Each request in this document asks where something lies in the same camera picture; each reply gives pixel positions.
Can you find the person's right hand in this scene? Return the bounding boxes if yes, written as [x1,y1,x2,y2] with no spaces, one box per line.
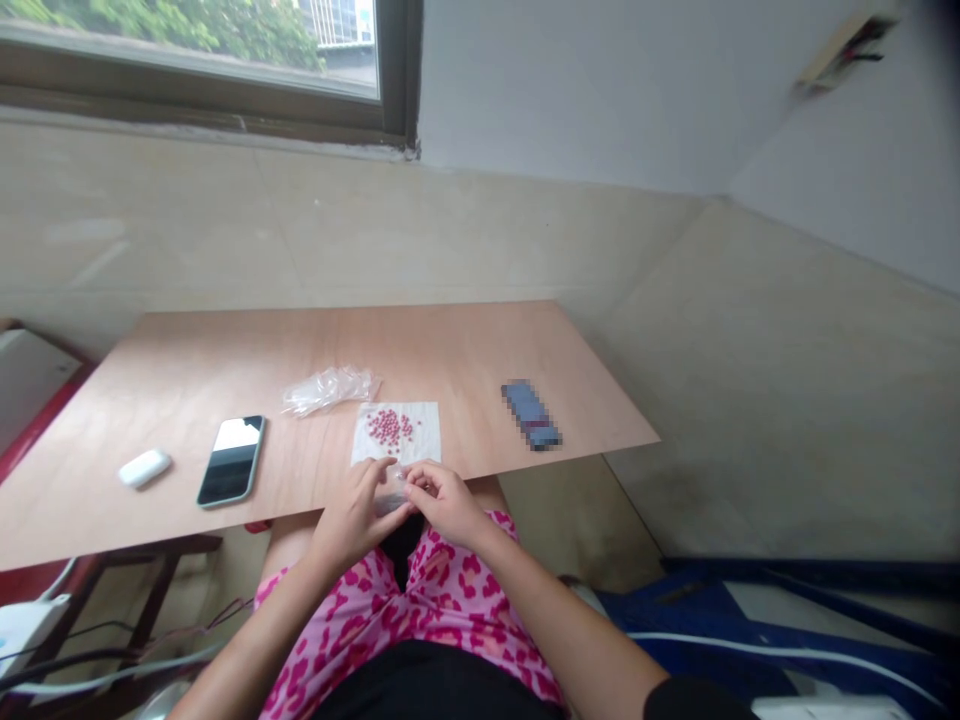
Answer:
[401,461,497,557]

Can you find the person's legs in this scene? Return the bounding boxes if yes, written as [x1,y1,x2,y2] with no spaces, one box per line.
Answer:
[253,474,571,710]

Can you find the person's body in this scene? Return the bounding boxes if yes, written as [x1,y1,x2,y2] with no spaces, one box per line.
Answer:
[313,638,565,720]

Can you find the white paper tissue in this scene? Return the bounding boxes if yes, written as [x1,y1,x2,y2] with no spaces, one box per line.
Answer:
[351,401,440,469]

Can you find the person's left index finger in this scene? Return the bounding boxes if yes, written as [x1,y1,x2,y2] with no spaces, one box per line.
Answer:
[352,455,398,487]

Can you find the white power strip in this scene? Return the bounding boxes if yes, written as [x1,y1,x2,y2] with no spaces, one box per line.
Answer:
[0,593,74,676]

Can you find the person's left hand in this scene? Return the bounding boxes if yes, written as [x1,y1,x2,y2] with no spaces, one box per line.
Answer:
[308,455,415,573]

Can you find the person's right fingers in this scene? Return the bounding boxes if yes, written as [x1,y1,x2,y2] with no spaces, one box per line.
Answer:
[401,461,451,519]

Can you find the smartphone with green case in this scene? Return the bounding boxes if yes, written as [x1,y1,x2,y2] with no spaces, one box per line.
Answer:
[195,413,268,511]

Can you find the pile of pink beads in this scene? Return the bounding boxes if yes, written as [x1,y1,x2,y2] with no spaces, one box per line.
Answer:
[365,408,424,451]

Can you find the dark blue rectangular box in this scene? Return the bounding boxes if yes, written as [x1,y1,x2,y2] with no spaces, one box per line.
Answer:
[500,379,565,454]

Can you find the pile of clear plastic bags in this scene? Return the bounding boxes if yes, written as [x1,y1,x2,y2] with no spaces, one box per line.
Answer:
[280,363,382,419]

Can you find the window with dark frame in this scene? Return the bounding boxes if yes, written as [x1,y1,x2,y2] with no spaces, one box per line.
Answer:
[0,0,425,161]

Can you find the person's left fingers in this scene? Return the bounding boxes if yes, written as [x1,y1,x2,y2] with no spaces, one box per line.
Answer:
[374,500,415,543]

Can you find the white earbuds case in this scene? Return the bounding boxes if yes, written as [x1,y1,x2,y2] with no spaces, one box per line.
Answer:
[117,448,175,491]

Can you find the small clear plastic bag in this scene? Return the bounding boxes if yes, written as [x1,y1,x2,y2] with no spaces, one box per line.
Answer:
[377,469,414,520]

